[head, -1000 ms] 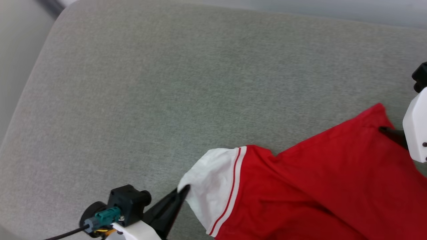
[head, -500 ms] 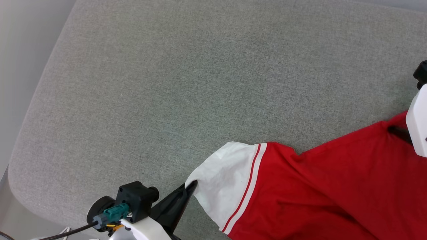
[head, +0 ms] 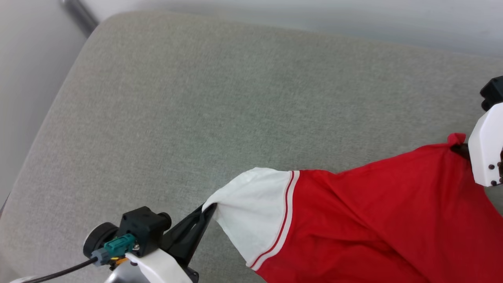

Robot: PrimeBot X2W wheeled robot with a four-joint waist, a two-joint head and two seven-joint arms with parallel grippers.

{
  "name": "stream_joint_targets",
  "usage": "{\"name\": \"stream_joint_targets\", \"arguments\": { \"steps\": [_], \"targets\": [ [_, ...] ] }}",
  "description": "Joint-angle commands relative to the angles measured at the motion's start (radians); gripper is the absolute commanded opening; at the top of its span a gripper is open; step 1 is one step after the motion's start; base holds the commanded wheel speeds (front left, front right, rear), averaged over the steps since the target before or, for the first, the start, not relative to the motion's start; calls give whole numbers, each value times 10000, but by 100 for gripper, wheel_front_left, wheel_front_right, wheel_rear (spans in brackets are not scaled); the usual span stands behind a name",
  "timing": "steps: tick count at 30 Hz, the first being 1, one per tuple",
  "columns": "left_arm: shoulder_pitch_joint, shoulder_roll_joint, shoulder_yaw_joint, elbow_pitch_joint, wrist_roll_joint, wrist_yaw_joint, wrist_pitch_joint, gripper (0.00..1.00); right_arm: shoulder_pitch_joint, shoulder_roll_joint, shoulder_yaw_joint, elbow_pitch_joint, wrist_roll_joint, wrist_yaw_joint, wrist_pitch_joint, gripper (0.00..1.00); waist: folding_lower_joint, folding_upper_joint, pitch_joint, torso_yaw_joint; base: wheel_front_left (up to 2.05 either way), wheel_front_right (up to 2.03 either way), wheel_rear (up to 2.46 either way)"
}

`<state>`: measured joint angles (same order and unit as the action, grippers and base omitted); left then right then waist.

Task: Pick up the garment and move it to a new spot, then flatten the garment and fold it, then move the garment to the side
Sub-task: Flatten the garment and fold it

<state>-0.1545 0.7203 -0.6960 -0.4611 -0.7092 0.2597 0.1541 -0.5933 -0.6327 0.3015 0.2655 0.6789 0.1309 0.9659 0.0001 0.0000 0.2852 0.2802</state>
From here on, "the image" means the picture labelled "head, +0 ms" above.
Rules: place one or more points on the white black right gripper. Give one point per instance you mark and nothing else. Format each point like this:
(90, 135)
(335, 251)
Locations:
(487, 149)

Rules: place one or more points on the grey fabric sofa cushion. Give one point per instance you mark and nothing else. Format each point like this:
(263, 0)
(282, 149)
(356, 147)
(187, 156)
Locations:
(243, 102)

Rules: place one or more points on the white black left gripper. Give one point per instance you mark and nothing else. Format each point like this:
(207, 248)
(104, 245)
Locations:
(165, 269)

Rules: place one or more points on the dark grey baseboard strip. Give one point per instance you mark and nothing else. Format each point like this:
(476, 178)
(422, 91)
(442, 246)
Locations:
(80, 17)

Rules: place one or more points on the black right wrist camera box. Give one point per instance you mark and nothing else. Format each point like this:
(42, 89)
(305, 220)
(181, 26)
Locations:
(494, 92)

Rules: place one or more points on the black round left gripper motor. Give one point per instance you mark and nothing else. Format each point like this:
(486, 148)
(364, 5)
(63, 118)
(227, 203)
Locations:
(98, 237)

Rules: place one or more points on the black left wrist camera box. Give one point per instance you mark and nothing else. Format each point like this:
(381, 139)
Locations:
(143, 228)

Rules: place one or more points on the teal left camera connector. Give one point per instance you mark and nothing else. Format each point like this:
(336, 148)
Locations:
(116, 247)

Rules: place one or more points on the red and white garment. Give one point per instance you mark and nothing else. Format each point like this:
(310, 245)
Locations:
(373, 224)

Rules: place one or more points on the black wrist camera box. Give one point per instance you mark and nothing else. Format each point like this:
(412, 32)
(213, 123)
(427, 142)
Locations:
(494, 92)
(143, 228)

